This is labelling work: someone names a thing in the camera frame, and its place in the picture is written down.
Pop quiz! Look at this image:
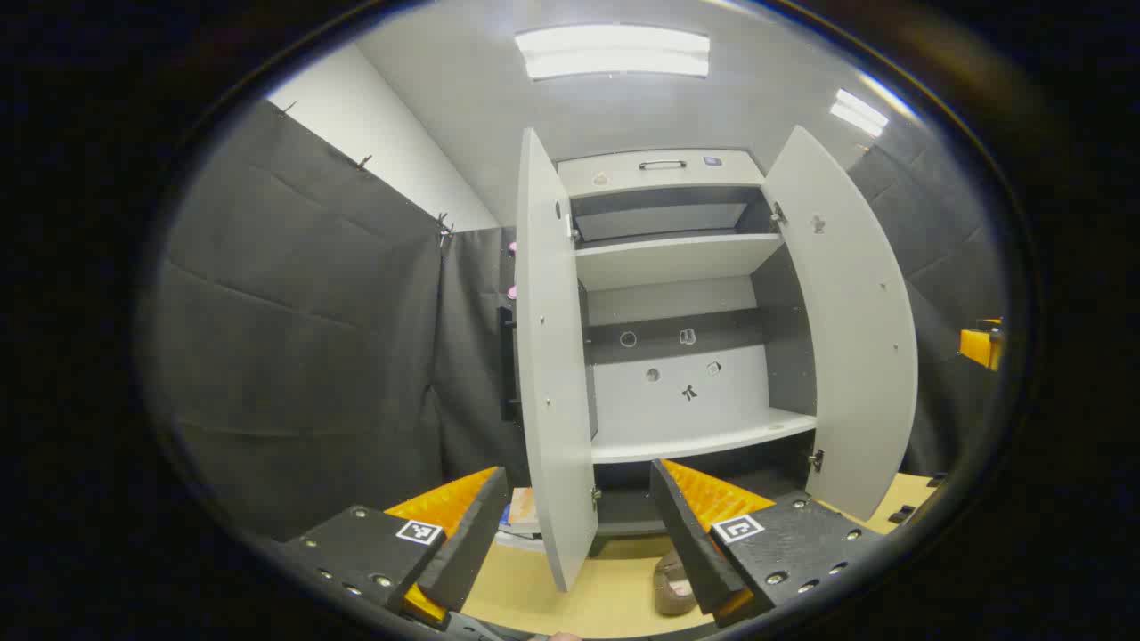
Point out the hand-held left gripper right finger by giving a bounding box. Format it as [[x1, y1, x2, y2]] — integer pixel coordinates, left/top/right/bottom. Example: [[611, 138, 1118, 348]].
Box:
[[648, 458, 884, 631]]

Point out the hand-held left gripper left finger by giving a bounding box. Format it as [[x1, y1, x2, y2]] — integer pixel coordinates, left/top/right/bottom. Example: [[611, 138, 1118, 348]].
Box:
[[283, 466, 510, 631]]

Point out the brown fuzzy shoe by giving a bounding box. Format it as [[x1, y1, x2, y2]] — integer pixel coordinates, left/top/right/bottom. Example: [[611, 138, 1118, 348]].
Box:
[[653, 549, 704, 617]]

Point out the grey cabinet door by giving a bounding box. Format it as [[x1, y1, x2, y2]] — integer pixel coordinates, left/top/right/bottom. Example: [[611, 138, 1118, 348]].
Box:
[[515, 127, 599, 593], [761, 125, 920, 522]]

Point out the grey shoe cabinet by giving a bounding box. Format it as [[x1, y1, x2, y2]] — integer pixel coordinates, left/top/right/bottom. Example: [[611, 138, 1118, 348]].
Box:
[[557, 147, 820, 557]]

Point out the black backdrop cloth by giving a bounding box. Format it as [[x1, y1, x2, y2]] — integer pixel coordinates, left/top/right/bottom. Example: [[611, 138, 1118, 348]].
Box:
[[138, 98, 1007, 544]]

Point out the black door handle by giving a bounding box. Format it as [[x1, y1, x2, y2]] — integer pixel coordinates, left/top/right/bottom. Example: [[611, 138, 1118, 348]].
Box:
[[497, 307, 519, 421]]

